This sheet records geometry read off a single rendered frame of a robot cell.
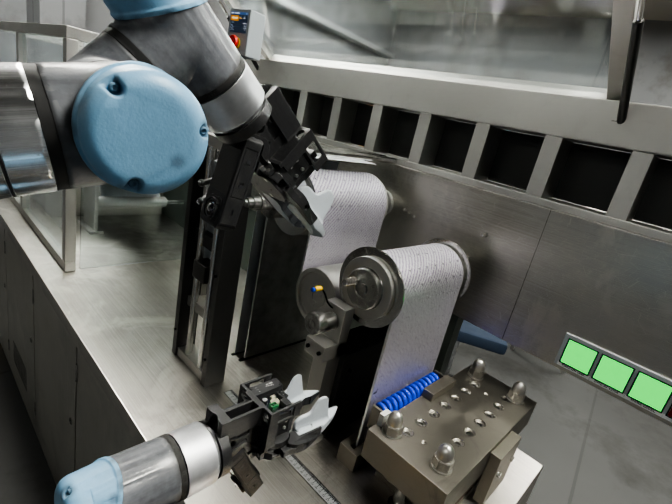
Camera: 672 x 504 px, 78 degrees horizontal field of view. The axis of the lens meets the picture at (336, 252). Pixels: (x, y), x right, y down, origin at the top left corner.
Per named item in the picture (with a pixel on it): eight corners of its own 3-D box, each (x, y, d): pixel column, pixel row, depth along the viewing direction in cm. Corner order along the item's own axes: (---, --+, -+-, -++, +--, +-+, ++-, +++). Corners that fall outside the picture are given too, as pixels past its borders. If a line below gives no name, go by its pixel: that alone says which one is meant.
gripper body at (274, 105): (332, 163, 54) (287, 86, 45) (290, 212, 52) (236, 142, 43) (294, 151, 59) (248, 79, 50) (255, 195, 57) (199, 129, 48)
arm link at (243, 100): (208, 110, 40) (170, 99, 45) (236, 145, 43) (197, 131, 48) (259, 59, 41) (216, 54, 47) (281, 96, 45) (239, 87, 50)
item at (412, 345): (365, 407, 78) (389, 321, 72) (430, 371, 95) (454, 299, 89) (367, 409, 78) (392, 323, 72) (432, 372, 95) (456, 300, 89)
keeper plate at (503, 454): (472, 498, 78) (490, 452, 74) (494, 473, 85) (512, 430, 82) (484, 508, 76) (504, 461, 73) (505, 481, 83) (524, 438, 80)
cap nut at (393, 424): (377, 430, 72) (383, 409, 71) (389, 422, 75) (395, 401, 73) (393, 443, 70) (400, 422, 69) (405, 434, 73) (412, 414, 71)
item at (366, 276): (362, 318, 73) (339, 286, 77) (369, 316, 75) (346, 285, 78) (385, 291, 69) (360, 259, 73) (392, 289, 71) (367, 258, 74)
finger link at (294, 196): (325, 219, 54) (286, 172, 49) (317, 228, 54) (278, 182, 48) (304, 212, 58) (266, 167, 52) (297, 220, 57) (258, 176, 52)
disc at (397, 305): (333, 309, 81) (345, 236, 77) (335, 309, 82) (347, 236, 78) (393, 342, 72) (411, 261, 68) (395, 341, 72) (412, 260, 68)
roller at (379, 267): (337, 306, 79) (346, 248, 76) (412, 286, 98) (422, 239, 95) (384, 330, 72) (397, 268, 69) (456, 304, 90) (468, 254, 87)
